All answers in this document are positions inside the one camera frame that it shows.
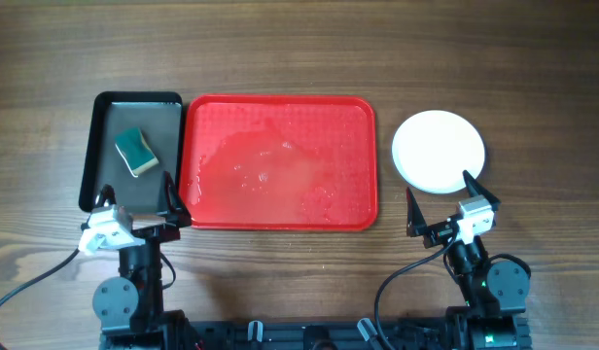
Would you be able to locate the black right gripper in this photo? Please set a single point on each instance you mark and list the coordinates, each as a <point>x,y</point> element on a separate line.
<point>440,233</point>

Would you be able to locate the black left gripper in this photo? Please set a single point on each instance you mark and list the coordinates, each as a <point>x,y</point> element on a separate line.
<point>169,230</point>

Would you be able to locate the green and yellow sponge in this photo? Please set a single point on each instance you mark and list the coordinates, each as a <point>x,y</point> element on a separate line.
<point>135,151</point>

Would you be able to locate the white plate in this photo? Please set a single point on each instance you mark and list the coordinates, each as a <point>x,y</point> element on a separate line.
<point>433,148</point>

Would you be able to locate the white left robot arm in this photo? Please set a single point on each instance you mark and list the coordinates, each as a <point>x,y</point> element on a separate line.
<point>130,306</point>

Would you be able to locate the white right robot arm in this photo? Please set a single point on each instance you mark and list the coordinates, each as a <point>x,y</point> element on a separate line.
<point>494,288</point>

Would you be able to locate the black water tray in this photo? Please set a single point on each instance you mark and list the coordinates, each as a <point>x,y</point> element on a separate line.
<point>159,115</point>

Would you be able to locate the red plastic tray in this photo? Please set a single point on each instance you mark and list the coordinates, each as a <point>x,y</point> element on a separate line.
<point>280,162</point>

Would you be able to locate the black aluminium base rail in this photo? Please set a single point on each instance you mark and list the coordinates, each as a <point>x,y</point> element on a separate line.
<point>407,333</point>

